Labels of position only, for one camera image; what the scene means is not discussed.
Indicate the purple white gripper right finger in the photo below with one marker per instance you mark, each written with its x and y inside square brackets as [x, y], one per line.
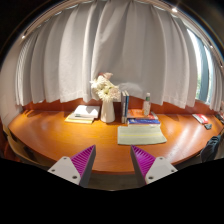
[148, 168]

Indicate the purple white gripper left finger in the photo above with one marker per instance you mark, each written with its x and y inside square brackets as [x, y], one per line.
[76, 169]

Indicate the pale yellow folded towel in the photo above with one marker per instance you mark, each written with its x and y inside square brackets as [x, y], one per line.
[140, 135]

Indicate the yellow flat book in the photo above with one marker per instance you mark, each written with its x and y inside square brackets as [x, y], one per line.
[72, 118]

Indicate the blue flat book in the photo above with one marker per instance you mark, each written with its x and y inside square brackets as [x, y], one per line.
[143, 122]

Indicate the white open book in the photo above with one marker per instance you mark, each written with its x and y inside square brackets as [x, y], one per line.
[87, 111]

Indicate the orange red flat book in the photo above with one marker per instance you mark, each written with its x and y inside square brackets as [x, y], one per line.
[139, 114]

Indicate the black chair at right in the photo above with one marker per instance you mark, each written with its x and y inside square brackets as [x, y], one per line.
[209, 152]

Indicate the wooden chair at left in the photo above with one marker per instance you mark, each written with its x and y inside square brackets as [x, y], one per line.
[24, 153]

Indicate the white ceramic vase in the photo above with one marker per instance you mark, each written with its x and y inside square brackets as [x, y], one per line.
[107, 112]

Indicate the clear plastic bottle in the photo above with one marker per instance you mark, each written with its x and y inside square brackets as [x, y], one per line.
[147, 105]

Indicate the red book at right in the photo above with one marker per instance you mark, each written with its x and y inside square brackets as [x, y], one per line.
[201, 118]

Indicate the small dark device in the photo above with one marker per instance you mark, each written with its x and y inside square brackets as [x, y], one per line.
[208, 126]

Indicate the upright dark blue books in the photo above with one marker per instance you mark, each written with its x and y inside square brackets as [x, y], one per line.
[124, 105]

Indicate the white flower bouquet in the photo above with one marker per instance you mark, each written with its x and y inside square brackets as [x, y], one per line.
[103, 89]

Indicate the white curtain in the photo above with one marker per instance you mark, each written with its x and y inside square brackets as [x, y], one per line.
[147, 50]

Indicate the window with frame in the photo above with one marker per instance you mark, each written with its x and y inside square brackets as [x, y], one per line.
[204, 69]

